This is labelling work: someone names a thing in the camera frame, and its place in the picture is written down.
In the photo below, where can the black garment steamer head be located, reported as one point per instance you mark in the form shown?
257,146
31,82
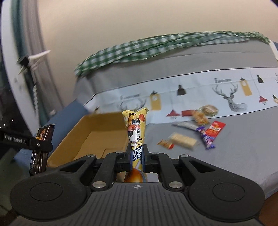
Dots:
23,61

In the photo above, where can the orange nut snack packet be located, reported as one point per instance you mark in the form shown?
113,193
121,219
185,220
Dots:
200,118

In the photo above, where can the dark brown chocolate bar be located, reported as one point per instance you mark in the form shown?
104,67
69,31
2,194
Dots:
39,159

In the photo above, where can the yellow cartoon snack packet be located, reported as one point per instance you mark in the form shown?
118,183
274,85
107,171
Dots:
136,126

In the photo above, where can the brown cardboard box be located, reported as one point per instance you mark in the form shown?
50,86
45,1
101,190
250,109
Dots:
98,134

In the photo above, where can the white wall hook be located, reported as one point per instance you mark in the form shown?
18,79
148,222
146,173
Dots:
35,60

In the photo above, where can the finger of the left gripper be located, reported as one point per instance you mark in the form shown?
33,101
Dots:
21,141

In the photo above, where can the clear green snack packet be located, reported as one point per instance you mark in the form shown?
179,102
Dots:
209,110

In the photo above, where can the grey printed sofa cover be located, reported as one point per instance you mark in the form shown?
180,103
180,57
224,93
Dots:
239,79

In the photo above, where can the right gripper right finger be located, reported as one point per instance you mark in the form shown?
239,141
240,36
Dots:
145,158

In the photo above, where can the white door frame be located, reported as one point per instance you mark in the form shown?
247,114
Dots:
16,80

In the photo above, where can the red snack packet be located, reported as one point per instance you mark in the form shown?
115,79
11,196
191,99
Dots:
214,129
187,113

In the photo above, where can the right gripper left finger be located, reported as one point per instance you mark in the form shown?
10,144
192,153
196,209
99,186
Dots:
128,158

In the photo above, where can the flat red snack packet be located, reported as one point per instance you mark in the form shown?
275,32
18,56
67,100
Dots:
187,113

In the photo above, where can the purple snack packet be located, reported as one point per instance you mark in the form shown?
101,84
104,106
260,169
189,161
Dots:
206,139

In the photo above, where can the green checkered cloth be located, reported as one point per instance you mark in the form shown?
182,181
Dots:
146,48

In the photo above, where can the grey curtain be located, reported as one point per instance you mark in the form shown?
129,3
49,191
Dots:
41,86

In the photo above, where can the silver striped snack packet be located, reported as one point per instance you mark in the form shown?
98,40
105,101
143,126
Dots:
187,125

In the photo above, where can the beige cracker packet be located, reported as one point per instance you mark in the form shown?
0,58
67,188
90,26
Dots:
182,140

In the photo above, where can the small orange candy packet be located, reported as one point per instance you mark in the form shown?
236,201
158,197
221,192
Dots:
166,144

